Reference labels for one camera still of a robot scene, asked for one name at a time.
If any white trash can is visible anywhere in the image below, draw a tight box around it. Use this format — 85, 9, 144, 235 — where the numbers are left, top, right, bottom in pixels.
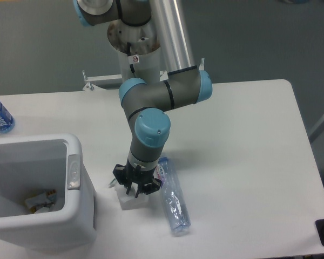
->
0, 134, 96, 250

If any clear plastic bottle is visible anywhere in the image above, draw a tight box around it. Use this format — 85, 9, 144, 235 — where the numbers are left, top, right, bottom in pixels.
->
155, 156, 191, 236

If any white base bracket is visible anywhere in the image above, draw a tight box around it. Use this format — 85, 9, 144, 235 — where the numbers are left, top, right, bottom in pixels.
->
82, 70, 123, 91
159, 58, 205, 81

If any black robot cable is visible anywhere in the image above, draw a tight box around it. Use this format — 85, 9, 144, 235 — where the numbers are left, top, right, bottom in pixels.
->
126, 42, 138, 81

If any white right base bracket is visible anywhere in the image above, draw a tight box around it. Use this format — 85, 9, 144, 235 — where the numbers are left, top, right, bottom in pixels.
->
159, 58, 205, 81

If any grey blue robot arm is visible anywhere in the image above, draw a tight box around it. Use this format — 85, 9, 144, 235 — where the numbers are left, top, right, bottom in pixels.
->
73, 1, 213, 194

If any white left base bracket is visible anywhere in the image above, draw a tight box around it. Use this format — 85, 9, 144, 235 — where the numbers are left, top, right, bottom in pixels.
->
82, 70, 123, 91

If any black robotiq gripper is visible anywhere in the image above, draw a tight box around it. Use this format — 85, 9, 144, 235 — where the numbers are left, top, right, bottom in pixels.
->
113, 160, 162, 199

